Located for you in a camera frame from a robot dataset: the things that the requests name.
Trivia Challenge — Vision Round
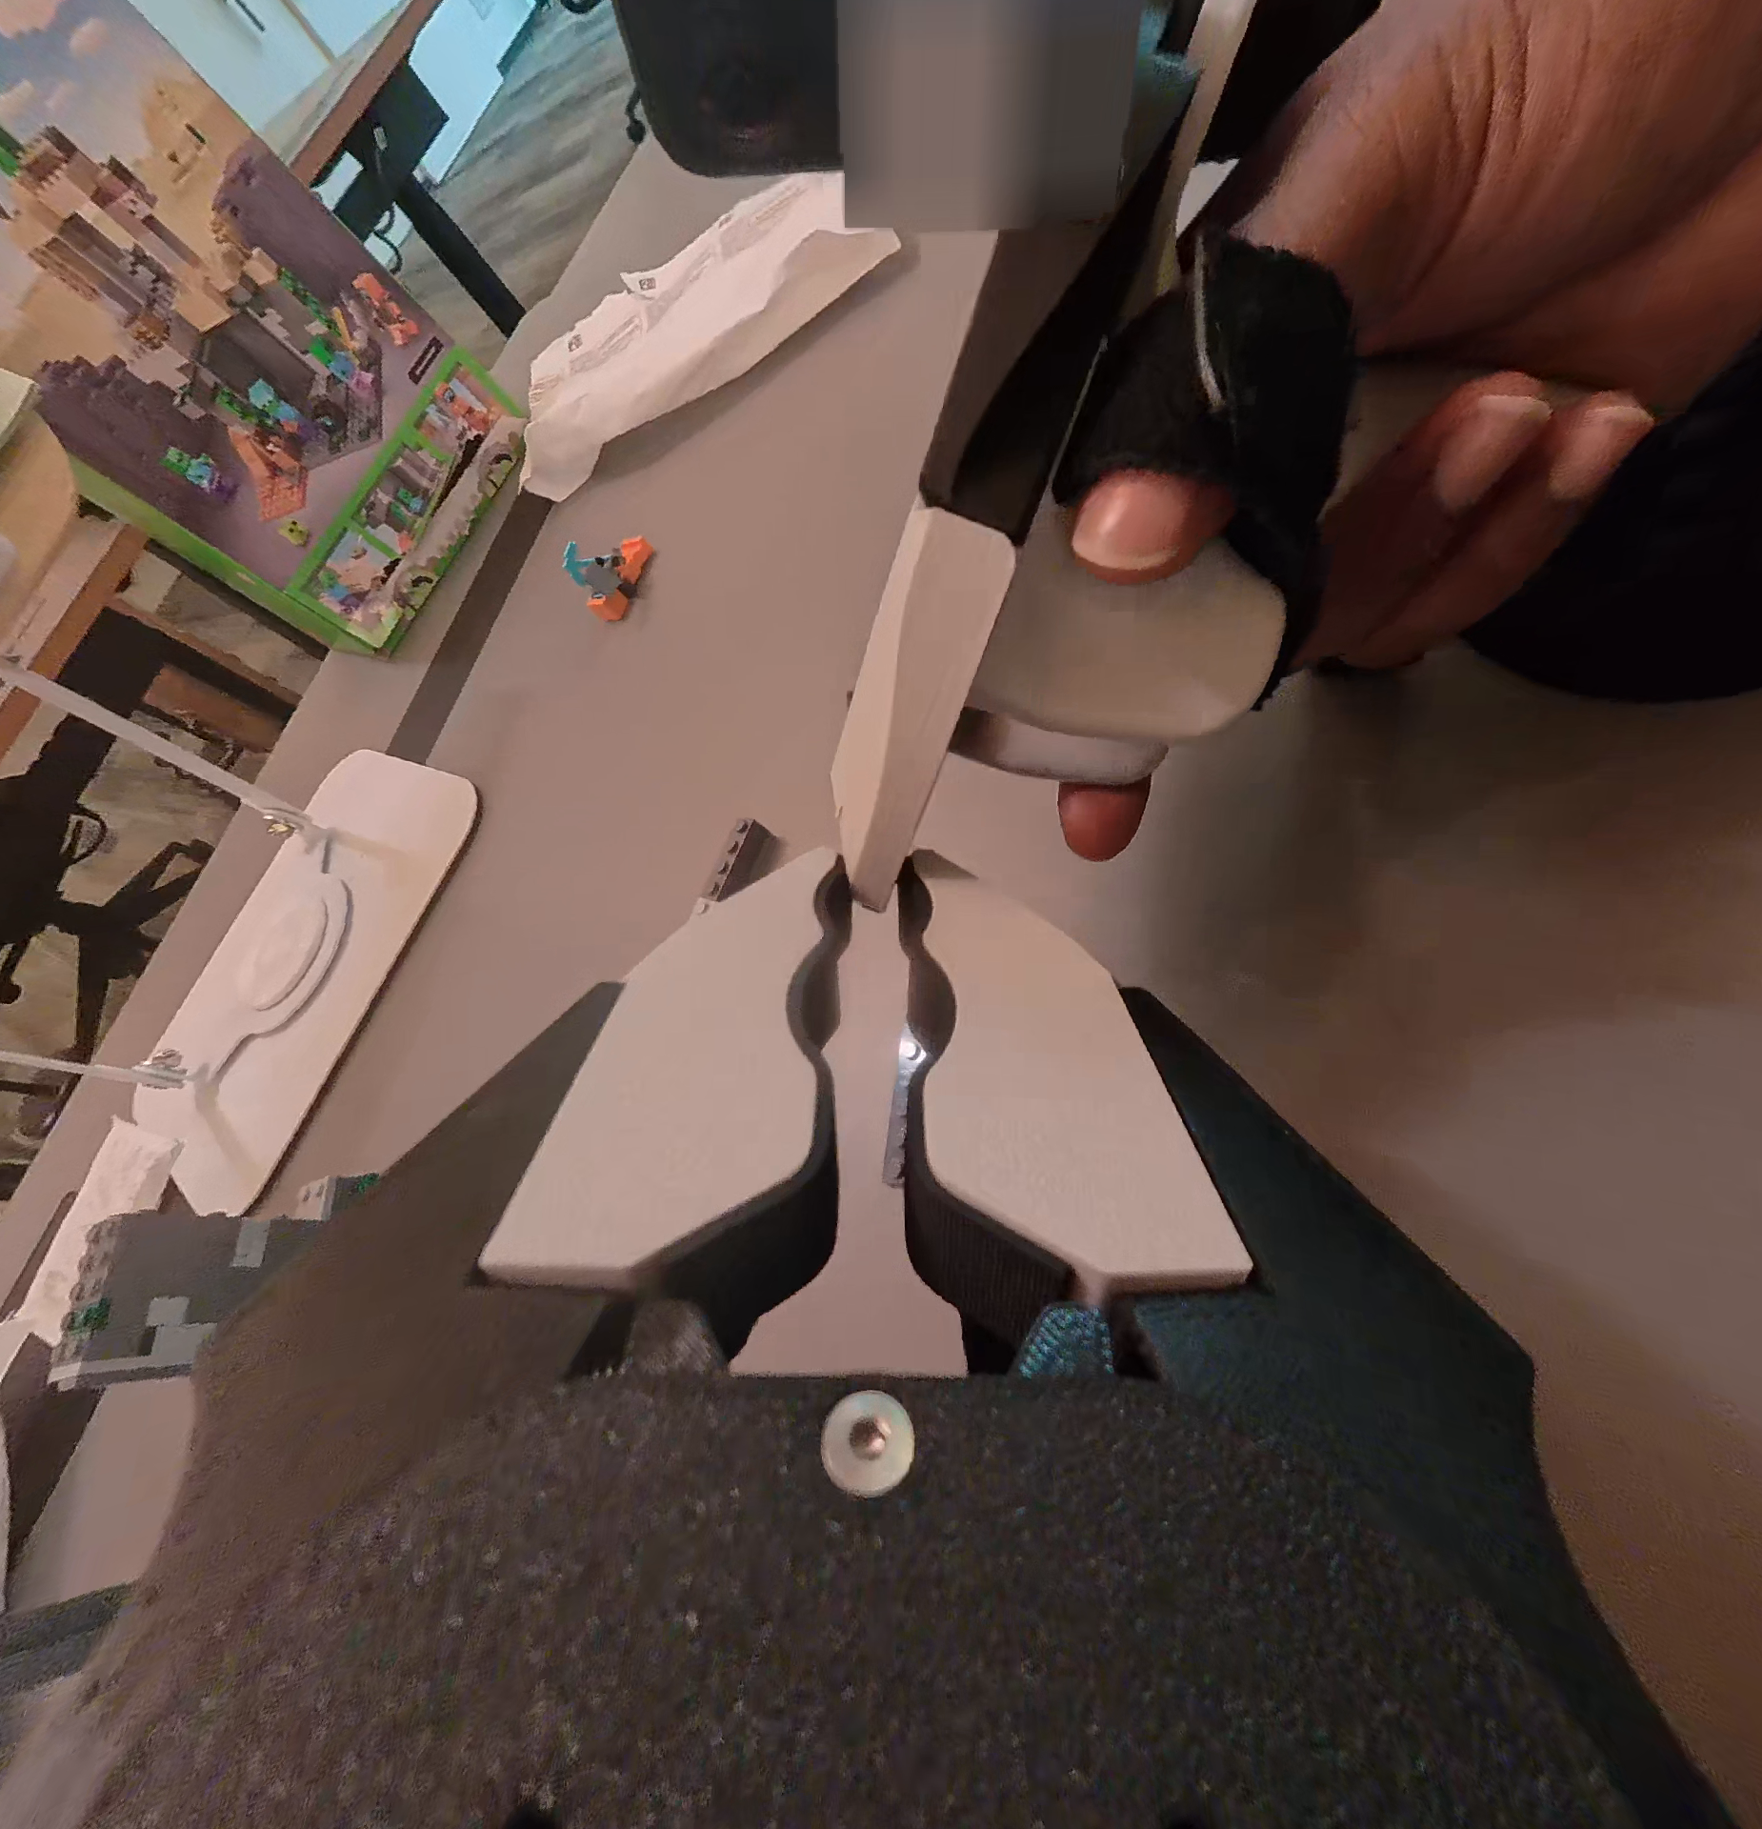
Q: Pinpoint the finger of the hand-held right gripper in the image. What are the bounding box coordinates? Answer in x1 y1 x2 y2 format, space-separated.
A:
830 508 1021 917

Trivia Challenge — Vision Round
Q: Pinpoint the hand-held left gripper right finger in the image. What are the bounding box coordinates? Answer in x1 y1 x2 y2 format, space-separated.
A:
898 848 1255 1360

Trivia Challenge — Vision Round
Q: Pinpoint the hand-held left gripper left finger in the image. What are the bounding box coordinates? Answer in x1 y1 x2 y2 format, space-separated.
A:
476 848 851 1360

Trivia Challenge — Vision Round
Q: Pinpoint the grey desk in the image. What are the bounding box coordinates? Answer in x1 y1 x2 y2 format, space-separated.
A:
0 134 1762 1829

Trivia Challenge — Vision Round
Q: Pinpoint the person's right hand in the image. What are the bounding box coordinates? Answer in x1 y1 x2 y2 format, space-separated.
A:
1055 0 1762 862

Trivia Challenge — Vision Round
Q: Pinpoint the grey L-shaped brick assembly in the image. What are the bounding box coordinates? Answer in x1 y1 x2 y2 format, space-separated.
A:
698 819 787 910

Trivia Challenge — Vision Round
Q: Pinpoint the orange and teal brick figure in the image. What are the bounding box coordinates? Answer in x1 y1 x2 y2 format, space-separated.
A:
562 534 659 628

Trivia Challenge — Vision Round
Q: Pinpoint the white paper bag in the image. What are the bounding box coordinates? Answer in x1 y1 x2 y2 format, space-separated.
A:
520 183 906 505
0 1114 183 1617

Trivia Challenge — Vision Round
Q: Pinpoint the grey and green brick build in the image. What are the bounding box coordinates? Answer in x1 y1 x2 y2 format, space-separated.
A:
50 1173 385 1391

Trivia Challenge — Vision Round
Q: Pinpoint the black office chair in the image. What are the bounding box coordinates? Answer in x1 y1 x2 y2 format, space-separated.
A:
0 715 217 1010

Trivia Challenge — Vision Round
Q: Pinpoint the long wooden office table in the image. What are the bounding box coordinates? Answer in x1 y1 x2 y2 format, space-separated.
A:
251 0 529 337

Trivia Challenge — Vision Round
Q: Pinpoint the toy brick set box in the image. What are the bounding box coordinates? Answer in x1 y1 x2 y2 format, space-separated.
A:
0 0 529 659

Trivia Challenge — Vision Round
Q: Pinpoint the wooden side table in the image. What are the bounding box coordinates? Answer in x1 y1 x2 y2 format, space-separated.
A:
0 427 154 801

